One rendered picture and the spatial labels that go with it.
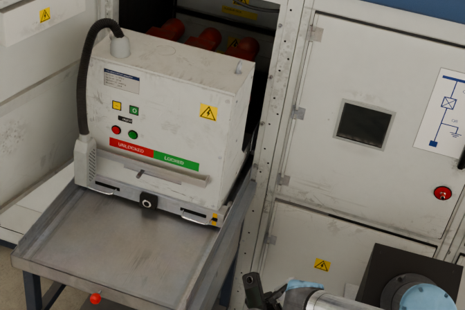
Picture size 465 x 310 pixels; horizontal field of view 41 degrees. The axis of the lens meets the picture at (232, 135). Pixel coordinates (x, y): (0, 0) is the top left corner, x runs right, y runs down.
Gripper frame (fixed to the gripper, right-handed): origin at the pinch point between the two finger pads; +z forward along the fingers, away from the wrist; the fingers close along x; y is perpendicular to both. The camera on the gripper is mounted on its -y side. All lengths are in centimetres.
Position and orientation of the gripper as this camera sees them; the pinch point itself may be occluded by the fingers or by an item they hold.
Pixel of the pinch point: (271, 283)
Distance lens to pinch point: 192.4
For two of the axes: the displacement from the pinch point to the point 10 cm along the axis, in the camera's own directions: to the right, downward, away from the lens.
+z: 3.1, -2.1, 9.3
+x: 8.4, -4.0, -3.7
